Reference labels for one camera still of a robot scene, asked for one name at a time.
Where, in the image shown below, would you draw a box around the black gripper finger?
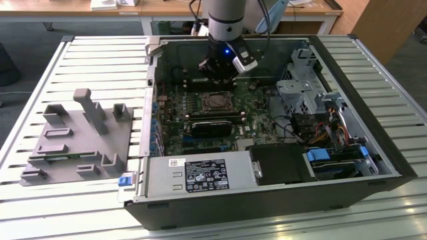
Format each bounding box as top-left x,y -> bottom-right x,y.
222,70 -> 238,86
198,58 -> 224,86

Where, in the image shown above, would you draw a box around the silver CPU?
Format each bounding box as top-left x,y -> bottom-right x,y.
206,94 -> 232,108

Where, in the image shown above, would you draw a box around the metal socket cover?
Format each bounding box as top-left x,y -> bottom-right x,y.
198,91 -> 238,111

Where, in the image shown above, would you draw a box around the CPU socket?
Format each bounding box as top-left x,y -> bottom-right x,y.
196,91 -> 240,113

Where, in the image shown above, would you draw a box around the black RAM slot bank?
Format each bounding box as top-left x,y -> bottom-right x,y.
184,76 -> 235,93
186,111 -> 243,124

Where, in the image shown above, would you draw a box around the green circuit board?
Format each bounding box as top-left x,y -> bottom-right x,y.
151,21 -> 175,36

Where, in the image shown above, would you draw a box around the green motherboard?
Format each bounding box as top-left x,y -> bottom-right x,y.
154,79 -> 284,157

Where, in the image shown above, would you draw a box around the black graphics card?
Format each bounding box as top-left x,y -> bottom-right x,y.
184,119 -> 235,138

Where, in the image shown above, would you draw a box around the silver metal drive cage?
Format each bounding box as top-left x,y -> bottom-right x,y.
275,48 -> 344,116

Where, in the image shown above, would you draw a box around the small silver heat sink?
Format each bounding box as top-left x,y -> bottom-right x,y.
235,139 -> 255,151

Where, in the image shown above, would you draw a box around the white paper sheets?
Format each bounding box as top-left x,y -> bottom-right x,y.
287,0 -> 323,8

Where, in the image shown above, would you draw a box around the grey power supply unit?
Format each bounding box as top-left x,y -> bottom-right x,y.
132,152 -> 258,203

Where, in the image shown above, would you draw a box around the grey plastic parts rack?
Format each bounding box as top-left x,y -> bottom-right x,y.
19,87 -> 135,188

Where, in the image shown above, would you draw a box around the wooden cabinet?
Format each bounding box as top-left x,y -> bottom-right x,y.
346,0 -> 427,66

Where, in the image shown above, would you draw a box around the blue plastic latch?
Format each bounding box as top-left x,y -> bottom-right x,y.
118,172 -> 140,187

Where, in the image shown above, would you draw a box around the green RAM stick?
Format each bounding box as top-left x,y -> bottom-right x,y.
43,151 -> 98,161

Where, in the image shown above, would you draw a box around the black open PC case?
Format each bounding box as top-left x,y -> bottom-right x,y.
123,34 -> 419,231

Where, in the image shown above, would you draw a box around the metal disk bay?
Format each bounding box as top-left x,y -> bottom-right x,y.
302,143 -> 382,181

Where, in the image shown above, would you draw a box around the black bin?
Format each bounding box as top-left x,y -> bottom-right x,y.
0,42 -> 21,87

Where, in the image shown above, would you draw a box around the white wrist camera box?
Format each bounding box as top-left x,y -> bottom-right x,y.
231,48 -> 260,75

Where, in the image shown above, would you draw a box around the black wire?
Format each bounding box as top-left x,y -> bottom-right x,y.
271,115 -> 310,146

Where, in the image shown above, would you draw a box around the silver metal latch handle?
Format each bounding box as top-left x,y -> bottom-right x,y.
250,160 -> 266,179

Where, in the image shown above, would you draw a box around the coloured wire bundle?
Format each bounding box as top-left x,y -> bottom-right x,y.
308,107 -> 354,152

